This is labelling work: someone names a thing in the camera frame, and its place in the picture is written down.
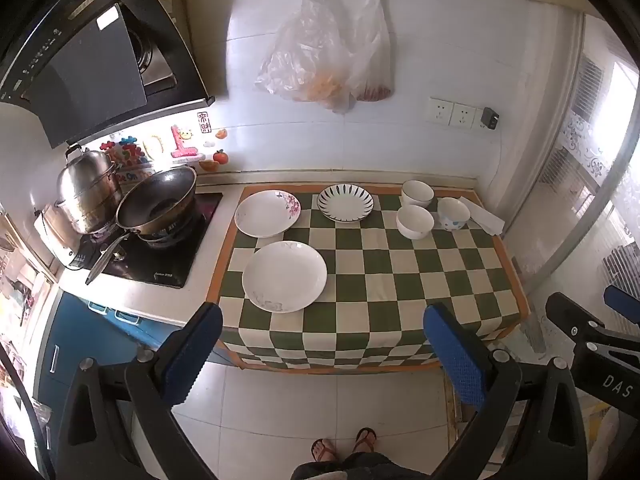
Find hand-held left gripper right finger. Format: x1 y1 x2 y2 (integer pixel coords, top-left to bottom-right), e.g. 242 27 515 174
422 302 588 480

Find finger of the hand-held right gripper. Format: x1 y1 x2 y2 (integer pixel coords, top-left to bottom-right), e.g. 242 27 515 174
544 292 610 347
603 285 640 326

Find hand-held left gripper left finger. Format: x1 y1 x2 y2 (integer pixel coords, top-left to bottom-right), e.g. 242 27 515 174
56 302 224 480

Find white bowl blue dots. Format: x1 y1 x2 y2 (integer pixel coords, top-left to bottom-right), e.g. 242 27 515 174
437 197 472 232

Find white plate pink floral print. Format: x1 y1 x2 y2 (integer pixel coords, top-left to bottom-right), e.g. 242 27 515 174
234 190 302 239

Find white plate blue leaf pattern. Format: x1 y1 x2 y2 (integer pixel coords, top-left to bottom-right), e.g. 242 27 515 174
317 184 375 224

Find black glass gas stove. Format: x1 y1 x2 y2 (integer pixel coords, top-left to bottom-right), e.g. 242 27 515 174
75 192 223 289

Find green checkered tablecloth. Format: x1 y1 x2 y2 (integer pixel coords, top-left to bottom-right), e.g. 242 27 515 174
218 185 531 375

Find large white plate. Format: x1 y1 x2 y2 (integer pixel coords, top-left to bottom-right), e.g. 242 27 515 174
242 241 328 314

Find person's right foot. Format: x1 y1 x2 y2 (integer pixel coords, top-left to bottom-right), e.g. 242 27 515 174
352 427 378 456

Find person's foot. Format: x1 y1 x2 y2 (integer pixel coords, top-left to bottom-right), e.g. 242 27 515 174
352 427 378 456
310 438 341 463

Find white folded paper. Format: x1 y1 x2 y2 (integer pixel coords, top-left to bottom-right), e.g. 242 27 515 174
460 196 506 236

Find blue kitchen cabinet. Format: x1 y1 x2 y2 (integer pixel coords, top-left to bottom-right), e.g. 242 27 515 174
37 290 231 461

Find frosted glass sliding door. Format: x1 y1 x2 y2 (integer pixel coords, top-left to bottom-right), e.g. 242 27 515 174
520 10 640 311

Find black wok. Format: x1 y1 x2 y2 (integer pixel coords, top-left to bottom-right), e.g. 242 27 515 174
85 166 198 286

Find person's left foot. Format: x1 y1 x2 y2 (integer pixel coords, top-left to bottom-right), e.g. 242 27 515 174
310 438 341 463

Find white kitchen appliance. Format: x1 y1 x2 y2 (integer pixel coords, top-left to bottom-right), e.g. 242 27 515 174
34 210 83 268

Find cluttered storage shelf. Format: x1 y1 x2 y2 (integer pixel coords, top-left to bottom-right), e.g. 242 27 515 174
0 205 56 361

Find steel steamer pot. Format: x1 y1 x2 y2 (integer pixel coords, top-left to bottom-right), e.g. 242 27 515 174
54 144 123 235

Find black range hood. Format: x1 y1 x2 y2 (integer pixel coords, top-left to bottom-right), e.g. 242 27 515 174
0 0 216 148

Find small clear plastic bag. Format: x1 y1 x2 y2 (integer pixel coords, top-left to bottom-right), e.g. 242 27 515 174
350 0 394 103

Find large clear plastic bag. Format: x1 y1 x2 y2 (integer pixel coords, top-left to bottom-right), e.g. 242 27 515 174
254 0 361 115

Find colourful letters wall sticker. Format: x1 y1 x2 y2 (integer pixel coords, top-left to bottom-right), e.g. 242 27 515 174
99 134 153 167

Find white wall socket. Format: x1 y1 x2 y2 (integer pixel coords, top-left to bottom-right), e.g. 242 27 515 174
450 102 476 130
429 97 455 125

